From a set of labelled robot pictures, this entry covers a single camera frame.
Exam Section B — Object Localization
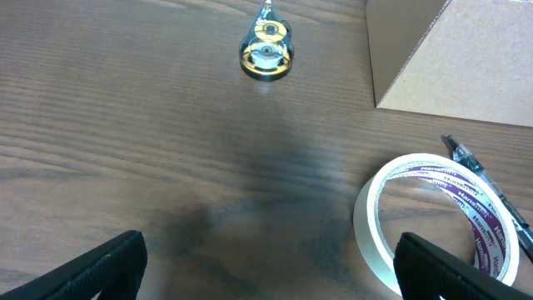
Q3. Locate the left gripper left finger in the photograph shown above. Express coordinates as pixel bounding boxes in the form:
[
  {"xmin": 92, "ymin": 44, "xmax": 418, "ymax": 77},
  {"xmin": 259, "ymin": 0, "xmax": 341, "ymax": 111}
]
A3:
[{"xmin": 1, "ymin": 230, "xmax": 147, "ymax": 300}]

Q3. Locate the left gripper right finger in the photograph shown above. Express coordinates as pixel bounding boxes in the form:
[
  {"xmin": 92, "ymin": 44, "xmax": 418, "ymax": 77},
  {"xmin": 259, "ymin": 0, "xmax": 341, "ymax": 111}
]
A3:
[{"xmin": 393, "ymin": 232, "xmax": 532, "ymax": 300}]

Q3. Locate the white tape roll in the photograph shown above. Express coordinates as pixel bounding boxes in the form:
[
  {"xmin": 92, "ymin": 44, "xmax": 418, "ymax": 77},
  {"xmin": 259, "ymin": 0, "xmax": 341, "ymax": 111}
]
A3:
[{"xmin": 353, "ymin": 153, "xmax": 520, "ymax": 295}]

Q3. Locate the black pen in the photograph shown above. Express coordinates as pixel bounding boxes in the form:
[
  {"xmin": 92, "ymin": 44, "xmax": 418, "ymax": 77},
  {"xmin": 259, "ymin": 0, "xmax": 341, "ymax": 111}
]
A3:
[{"xmin": 441, "ymin": 135, "xmax": 532, "ymax": 261}]

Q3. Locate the black yellow correction tape dispenser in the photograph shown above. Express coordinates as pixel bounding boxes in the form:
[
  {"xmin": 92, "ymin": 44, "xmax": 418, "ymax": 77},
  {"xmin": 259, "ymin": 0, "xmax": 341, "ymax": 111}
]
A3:
[{"xmin": 239, "ymin": 0, "xmax": 294, "ymax": 82}]

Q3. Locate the open cardboard box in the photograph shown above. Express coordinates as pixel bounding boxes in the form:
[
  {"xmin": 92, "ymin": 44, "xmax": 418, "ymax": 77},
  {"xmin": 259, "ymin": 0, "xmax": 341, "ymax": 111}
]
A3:
[{"xmin": 366, "ymin": 0, "xmax": 532, "ymax": 127}]

